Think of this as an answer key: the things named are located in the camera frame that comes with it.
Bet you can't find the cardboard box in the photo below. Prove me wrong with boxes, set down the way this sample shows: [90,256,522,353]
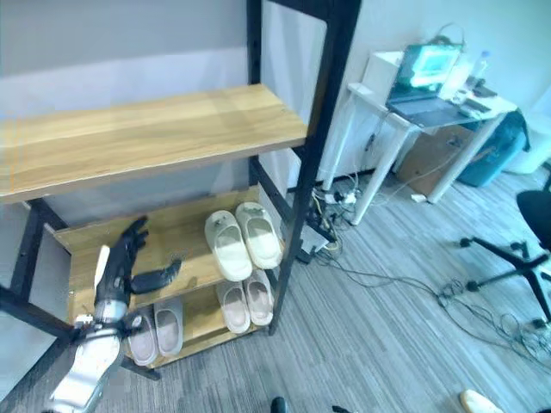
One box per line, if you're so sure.
[396,124,475,197]

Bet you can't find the clear water bottle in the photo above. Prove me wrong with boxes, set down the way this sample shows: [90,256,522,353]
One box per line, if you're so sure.
[473,50,491,81]

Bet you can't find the black metal shoe rack frame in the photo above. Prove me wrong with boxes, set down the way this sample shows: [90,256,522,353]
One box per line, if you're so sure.
[0,0,362,381]

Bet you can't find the middle wooden shelf board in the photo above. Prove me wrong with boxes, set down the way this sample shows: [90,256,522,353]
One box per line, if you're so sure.
[54,185,285,309]

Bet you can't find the black floor cables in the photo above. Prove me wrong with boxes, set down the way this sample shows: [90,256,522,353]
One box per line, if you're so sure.
[309,171,551,367]

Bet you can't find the blue bag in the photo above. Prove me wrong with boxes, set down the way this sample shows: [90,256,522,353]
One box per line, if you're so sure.
[456,109,533,188]

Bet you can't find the open laptop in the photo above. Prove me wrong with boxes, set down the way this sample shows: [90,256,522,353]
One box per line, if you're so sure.
[386,43,477,128]

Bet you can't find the cream slipper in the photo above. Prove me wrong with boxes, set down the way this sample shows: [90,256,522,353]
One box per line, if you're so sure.
[204,209,253,282]
[234,201,284,270]

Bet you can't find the large wooden shelf board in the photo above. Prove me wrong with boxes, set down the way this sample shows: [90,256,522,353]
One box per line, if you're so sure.
[0,83,309,205]

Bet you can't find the black office chair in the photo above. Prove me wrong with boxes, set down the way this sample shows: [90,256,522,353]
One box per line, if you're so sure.
[458,163,551,324]

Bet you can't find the white slipper on floor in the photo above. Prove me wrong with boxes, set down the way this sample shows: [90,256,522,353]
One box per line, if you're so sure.
[458,389,505,413]

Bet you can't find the white desk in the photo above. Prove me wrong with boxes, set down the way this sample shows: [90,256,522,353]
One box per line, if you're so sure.
[321,81,517,226]

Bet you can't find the low wooden shelf board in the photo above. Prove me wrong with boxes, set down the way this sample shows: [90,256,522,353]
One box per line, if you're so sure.
[68,281,276,369]

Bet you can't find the grey slipper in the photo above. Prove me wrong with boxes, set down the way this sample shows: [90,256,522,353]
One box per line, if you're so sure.
[153,297,184,356]
[127,305,159,367]

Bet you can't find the pink slipper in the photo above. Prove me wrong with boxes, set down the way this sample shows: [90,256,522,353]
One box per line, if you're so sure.
[243,268,275,327]
[215,280,251,335]

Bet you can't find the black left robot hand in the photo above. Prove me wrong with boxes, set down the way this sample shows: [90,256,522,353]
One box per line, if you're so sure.
[93,216,183,309]

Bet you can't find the white box on desk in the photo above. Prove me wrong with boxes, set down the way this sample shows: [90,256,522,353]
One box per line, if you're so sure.
[362,51,406,94]

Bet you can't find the white power strip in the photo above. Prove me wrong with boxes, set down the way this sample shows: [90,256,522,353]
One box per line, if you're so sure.
[323,191,357,205]

